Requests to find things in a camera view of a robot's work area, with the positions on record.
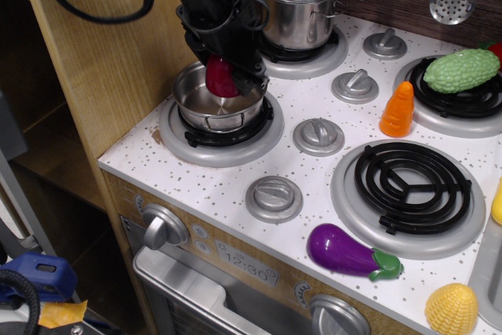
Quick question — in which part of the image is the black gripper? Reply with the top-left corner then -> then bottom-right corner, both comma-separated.
181,0 -> 269,96

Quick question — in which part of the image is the red toy sweet potato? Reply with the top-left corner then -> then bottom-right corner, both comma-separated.
206,55 -> 239,98

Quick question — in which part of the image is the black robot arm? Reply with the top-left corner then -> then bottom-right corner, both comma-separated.
176,0 -> 269,96

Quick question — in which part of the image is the small steel pan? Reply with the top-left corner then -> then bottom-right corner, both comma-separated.
173,62 -> 265,133

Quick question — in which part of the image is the front left stove burner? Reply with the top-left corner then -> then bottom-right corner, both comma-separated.
158,94 -> 285,168

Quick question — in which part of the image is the stove burner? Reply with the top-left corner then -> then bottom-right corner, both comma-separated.
330,140 -> 486,260
392,56 -> 501,139
258,27 -> 348,80
158,94 -> 285,168

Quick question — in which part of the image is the back left stove burner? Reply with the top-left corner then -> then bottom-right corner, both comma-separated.
258,27 -> 348,80

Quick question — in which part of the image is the grey middle stove-top knob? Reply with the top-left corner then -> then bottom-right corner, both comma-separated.
293,118 -> 345,157

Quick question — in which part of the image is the grey stove-top knob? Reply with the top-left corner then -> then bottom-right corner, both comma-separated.
331,69 -> 380,104
245,176 -> 304,224
293,118 -> 345,157
363,28 -> 408,60

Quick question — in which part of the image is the grey upper stove-top knob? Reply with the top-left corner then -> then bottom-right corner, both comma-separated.
331,69 -> 380,104

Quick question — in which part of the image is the grey front stove-top knob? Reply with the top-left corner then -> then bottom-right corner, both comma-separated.
245,176 -> 304,224

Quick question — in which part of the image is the grey back stove-top knob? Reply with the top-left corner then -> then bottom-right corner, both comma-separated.
363,28 -> 408,60

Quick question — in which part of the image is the front right stove burner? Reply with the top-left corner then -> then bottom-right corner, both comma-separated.
330,140 -> 486,260

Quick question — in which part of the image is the back right stove burner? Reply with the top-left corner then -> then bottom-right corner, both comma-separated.
392,56 -> 501,139

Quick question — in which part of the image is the steel pot with lid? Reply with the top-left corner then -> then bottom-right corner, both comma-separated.
263,0 -> 343,51

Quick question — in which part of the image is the grey left oven knob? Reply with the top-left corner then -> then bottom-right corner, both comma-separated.
142,203 -> 190,250

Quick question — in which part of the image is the grey oven knob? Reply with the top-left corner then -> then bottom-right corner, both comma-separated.
310,294 -> 371,335
142,203 -> 190,250

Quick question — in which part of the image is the orange toy carrot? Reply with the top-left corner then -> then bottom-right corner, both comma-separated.
379,81 -> 414,137

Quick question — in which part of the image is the purple toy eggplant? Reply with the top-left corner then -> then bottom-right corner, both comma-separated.
307,224 -> 404,282

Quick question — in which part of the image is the green toy bitter gourd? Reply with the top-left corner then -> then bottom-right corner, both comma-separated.
424,49 -> 500,94

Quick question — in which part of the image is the hanging slotted steel skimmer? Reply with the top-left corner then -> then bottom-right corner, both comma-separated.
429,0 -> 477,26

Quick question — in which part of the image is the blue clamp tool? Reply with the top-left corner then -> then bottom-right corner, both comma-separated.
1,252 -> 78,302

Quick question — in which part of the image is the grey right oven knob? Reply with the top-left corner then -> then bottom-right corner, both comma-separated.
310,294 -> 371,335

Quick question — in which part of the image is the red toy behind gourd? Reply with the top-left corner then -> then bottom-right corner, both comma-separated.
475,42 -> 501,75

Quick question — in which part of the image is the yellow tape piece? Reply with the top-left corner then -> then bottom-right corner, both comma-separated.
38,300 -> 88,329

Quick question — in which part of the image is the yellow toy at edge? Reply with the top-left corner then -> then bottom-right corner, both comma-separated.
490,179 -> 502,225

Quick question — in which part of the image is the yellow toy corn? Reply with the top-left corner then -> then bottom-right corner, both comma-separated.
424,283 -> 478,334

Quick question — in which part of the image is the grey sink edge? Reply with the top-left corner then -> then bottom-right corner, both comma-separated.
469,217 -> 501,330

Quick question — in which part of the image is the grey oven door handle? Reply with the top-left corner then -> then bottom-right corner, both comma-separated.
133,247 -> 311,334

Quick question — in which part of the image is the black braided cable lower left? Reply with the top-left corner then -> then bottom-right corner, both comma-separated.
0,270 -> 41,335

